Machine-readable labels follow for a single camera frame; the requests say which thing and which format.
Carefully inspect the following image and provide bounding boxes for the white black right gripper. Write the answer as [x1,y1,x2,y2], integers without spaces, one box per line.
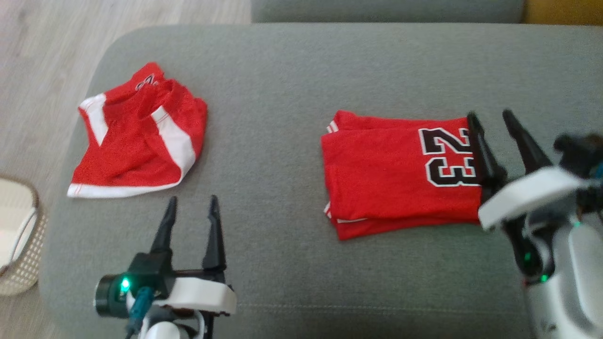
[466,109,589,283]

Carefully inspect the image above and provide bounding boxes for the grey sofa chaise cushion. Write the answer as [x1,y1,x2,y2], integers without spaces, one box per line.
[39,24,603,339]

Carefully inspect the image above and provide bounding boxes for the red shorts with white stripes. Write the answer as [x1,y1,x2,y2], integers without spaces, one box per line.
[67,62,208,198]

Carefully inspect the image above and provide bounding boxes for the yellow sofa backrest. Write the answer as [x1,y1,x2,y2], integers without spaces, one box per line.
[524,0,603,26]

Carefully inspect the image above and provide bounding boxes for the long grey sofa seat cushion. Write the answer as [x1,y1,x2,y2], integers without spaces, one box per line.
[251,0,525,24]

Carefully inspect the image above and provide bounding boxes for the woven beige laundry basket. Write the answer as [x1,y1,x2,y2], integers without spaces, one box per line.
[0,175,48,296]

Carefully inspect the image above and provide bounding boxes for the teal connector camera cable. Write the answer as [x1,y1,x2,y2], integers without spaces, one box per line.
[125,287,156,339]

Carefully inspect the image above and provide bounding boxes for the red basketball jersey number 23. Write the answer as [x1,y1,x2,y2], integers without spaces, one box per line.
[321,110,483,241]

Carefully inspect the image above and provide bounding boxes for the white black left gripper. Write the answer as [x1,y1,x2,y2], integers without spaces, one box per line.
[94,195,237,317]

